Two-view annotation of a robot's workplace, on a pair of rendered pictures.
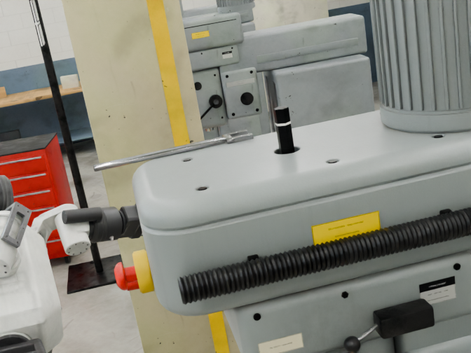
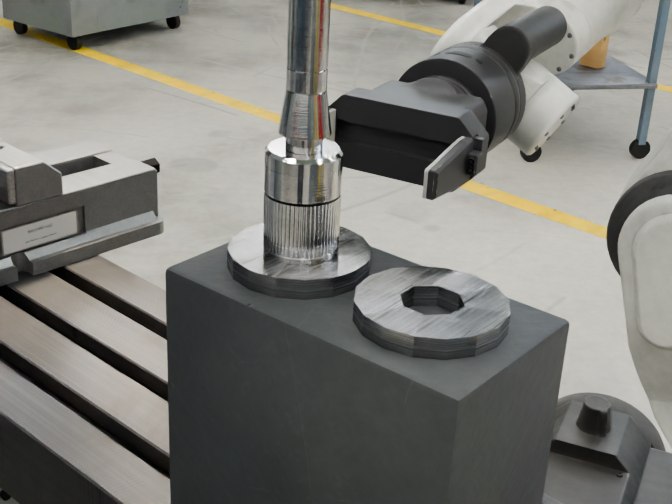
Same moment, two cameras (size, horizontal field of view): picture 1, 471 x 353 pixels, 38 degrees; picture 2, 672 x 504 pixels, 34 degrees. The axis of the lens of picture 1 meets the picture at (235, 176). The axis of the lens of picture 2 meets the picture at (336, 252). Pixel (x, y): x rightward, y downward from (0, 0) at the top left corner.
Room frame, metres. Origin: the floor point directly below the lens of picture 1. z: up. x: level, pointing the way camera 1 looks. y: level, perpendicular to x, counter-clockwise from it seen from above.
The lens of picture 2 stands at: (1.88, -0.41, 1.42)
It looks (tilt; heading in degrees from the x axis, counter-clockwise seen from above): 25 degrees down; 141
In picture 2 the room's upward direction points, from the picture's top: 3 degrees clockwise
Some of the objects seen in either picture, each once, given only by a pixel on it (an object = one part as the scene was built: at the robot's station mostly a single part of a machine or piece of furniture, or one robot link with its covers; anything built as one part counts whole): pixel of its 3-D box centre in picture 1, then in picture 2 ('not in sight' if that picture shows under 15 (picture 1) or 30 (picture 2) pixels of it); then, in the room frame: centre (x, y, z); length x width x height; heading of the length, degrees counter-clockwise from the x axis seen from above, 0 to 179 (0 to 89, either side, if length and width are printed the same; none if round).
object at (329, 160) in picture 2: not in sight; (303, 155); (1.39, -0.04, 1.20); 0.05 x 0.05 x 0.01
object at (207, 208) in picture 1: (304, 200); not in sight; (0.92, -0.09, 1.81); 0.47 x 0.26 x 0.16; 99
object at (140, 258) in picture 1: (143, 271); not in sight; (0.89, 0.15, 1.76); 0.06 x 0.02 x 0.06; 9
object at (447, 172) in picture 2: not in sight; (453, 172); (1.40, 0.08, 1.17); 0.06 x 0.02 x 0.03; 113
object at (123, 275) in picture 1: (127, 275); not in sight; (0.88, 0.17, 1.76); 0.04 x 0.03 x 0.04; 9
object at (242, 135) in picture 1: (173, 150); not in sight; (1.01, 0.09, 1.89); 0.24 x 0.04 x 0.01; 101
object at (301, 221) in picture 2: not in sight; (302, 205); (1.39, -0.04, 1.17); 0.05 x 0.05 x 0.06
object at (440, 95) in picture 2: not in sight; (431, 124); (1.32, 0.14, 1.17); 0.13 x 0.12 x 0.10; 23
